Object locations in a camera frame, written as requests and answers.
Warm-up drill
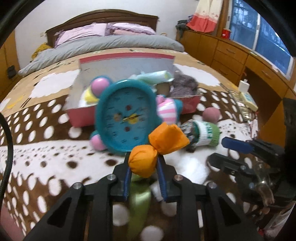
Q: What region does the orange fabric flower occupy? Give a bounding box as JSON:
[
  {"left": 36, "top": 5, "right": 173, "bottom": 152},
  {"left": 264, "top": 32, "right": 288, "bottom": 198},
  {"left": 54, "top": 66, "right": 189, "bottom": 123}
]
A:
[{"left": 128, "top": 123, "right": 190, "bottom": 178}]

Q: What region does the dark patterned pouch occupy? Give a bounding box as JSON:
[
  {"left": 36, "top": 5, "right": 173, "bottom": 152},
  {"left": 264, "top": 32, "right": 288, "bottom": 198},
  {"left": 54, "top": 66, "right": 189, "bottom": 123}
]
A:
[{"left": 180, "top": 120, "right": 200, "bottom": 153}]

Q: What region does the pink makeup sponge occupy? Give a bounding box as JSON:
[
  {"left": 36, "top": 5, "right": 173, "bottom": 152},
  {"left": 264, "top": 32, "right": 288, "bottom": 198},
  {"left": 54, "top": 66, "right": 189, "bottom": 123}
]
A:
[{"left": 202, "top": 107, "right": 221, "bottom": 124}]

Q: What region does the beige makeup sponge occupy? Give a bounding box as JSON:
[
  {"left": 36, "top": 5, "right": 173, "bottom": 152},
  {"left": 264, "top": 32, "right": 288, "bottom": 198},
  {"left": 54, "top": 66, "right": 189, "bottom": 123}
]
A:
[{"left": 156, "top": 82, "right": 171, "bottom": 96}]

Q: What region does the purple knit sock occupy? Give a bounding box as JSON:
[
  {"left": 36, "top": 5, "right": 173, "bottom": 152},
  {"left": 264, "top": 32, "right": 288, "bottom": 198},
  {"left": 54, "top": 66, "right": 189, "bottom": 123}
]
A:
[{"left": 170, "top": 72, "right": 199, "bottom": 97}]

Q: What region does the light blue sock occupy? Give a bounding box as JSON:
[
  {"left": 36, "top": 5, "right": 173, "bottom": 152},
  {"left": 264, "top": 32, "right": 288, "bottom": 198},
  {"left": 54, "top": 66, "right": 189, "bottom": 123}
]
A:
[{"left": 135, "top": 70, "right": 174, "bottom": 85}]

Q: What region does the yellow sponge block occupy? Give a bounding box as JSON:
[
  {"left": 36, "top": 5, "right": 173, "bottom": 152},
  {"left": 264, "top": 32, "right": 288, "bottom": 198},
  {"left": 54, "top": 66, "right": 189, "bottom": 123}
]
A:
[{"left": 83, "top": 88, "right": 99, "bottom": 104}]

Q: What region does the metal spring clip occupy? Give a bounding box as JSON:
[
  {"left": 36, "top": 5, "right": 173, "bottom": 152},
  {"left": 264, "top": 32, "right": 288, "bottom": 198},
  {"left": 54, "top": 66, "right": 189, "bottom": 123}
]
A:
[{"left": 253, "top": 161, "right": 275, "bottom": 207}]

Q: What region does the pink striped teal toy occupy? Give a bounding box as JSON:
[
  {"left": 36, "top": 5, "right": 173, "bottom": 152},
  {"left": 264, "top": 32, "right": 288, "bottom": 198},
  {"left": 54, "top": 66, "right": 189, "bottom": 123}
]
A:
[{"left": 156, "top": 95, "right": 183, "bottom": 125}]

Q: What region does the teal alarm clock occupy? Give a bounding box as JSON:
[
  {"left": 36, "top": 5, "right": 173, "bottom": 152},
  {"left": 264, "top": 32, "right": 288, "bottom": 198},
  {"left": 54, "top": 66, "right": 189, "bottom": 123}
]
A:
[{"left": 90, "top": 79, "right": 162, "bottom": 155}]

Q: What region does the white charger box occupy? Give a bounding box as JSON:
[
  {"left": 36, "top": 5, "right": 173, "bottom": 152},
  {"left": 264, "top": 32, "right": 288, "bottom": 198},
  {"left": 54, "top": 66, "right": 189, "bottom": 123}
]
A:
[{"left": 238, "top": 79, "right": 260, "bottom": 112}]

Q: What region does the wooden dresser cabinet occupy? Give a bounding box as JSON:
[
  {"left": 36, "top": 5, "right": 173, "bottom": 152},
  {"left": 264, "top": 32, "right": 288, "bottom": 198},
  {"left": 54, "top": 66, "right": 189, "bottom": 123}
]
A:
[{"left": 176, "top": 30, "right": 295, "bottom": 147}]

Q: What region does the brown polka dot blanket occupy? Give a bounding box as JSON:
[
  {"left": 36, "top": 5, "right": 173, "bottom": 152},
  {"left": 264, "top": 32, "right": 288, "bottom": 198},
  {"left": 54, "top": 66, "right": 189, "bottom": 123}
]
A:
[{"left": 1, "top": 48, "right": 258, "bottom": 240}]

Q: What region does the pink cardboard shoe box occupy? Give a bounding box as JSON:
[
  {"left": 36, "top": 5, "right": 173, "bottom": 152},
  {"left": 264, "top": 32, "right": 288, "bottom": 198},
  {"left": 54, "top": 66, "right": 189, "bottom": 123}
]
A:
[{"left": 63, "top": 52, "right": 203, "bottom": 128}]

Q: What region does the red cup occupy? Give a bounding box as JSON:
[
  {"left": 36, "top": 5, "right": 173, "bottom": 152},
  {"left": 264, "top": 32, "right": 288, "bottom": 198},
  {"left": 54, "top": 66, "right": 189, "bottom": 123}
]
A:
[{"left": 221, "top": 28, "right": 231, "bottom": 40}]

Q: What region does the dark clothes pile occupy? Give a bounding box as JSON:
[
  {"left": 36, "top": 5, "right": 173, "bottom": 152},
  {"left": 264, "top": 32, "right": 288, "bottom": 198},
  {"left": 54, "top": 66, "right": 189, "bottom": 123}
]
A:
[{"left": 176, "top": 15, "right": 193, "bottom": 39}]

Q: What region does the right lilac pillow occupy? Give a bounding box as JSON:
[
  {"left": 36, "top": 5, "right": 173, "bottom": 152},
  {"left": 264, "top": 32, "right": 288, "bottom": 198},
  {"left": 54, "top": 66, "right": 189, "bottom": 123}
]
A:
[{"left": 105, "top": 22, "right": 156, "bottom": 36}]

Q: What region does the lilac pillow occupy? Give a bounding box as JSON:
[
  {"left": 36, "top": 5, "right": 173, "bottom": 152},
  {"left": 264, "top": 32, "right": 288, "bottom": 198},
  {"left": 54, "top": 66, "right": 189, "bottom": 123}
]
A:
[
  {"left": 54, "top": 23, "right": 107, "bottom": 48},
  {"left": 105, "top": 22, "right": 156, "bottom": 36}
]

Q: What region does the white red curtain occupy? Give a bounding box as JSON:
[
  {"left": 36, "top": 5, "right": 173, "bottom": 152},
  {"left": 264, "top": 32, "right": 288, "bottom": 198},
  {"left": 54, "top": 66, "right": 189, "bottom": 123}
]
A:
[{"left": 187, "top": 0, "right": 223, "bottom": 33}]

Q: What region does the dark wooden headboard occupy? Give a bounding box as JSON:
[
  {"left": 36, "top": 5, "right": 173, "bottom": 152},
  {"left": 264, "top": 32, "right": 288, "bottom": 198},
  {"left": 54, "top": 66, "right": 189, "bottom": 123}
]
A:
[{"left": 45, "top": 9, "right": 159, "bottom": 47}]

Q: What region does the left lilac pillow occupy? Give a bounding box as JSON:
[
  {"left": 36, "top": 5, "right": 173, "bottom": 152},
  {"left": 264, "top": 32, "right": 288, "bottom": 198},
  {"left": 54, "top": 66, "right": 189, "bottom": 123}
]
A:
[{"left": 54, "top": 23, "right": 107, "bottom": 48}]

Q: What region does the grey duvet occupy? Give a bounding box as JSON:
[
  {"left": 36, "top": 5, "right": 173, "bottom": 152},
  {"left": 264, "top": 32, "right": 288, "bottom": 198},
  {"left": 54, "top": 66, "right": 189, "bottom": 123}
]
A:
[{"left": 18, "top": 35, "right": 185, "bottom": 77}]

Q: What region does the yellow knitted cloth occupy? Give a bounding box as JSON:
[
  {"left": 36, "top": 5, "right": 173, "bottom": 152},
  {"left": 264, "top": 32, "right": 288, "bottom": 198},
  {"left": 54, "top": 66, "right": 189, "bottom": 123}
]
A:
[{"left": 31, "top": 43, "right": 52, "bottom": 60}]

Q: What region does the black bag on wardrobe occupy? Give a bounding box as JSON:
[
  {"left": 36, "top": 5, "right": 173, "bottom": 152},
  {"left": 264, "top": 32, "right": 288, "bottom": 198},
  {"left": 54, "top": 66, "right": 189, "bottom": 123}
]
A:
[{"left": 6, "top": 65, "right": 17, "bottom": 79}]

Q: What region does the wooden wardrobe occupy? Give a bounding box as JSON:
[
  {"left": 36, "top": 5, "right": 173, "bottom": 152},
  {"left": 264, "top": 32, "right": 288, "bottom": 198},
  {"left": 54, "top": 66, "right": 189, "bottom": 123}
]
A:
[{"left": 0, "top": 31, "right": 21, "bottom": 101}]

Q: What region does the black cable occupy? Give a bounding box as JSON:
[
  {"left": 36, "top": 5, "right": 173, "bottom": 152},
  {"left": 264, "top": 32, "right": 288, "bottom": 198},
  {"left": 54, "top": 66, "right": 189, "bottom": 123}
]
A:
[{"left": 0, "top": 113, "right": 15, "bottom": 204}]

